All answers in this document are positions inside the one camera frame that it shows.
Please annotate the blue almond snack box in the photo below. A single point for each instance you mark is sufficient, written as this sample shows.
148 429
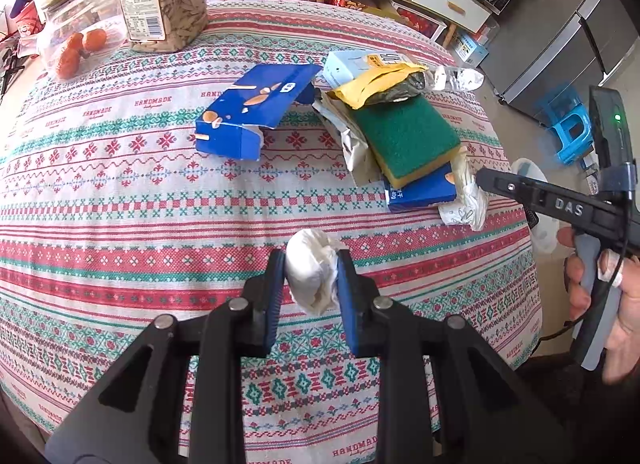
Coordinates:
233 125

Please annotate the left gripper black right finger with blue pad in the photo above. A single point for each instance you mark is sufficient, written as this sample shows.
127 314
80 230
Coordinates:
444 395

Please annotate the blue white cardboard box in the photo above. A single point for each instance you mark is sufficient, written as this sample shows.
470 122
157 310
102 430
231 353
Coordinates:
468 50

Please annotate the grey refrigerator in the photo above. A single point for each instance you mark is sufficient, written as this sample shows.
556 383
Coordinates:
546 47

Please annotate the blue plastic stool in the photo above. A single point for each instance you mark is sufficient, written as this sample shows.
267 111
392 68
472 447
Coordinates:
567 117

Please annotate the yellow crumpled wrapper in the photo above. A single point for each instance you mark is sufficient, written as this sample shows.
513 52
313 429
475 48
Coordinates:
383 84

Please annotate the beige printed snack wrapper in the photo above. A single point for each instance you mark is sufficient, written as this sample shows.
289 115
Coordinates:
357 153

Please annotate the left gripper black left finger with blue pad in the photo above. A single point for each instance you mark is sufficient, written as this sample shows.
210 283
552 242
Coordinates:
175 394

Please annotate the small blue box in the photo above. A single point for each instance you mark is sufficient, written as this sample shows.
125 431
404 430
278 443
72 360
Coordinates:
436 188

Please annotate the person's right hand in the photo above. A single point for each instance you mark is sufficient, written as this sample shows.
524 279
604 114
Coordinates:
622 347

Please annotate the green yellow sponge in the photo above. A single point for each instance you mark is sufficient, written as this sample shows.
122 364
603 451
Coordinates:
409 139

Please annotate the clear plastic wrapper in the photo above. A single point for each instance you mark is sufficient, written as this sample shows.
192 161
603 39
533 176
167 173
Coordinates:
471 204

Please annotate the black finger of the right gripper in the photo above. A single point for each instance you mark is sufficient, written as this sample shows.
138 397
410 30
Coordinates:
505 184

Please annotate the white trash bin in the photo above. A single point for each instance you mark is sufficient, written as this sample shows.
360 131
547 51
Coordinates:
542 229

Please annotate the white tissue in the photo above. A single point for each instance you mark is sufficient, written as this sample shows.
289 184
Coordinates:
311 270

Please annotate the light blue carton box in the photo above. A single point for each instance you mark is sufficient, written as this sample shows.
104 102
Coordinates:
344 66

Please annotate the glass jar with oranges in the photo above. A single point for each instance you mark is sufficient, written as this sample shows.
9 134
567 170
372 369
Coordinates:
79 35

